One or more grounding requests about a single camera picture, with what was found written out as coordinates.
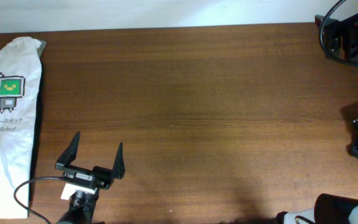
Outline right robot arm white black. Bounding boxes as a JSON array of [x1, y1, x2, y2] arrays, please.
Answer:
[[271, 0, 358, 224]]

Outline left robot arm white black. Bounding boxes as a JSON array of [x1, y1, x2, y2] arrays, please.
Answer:
[[55, 132, 125, 223]]

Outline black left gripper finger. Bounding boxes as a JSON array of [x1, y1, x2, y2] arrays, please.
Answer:
[[56, 131, 81, 167], [112, 143, 126, 180]]

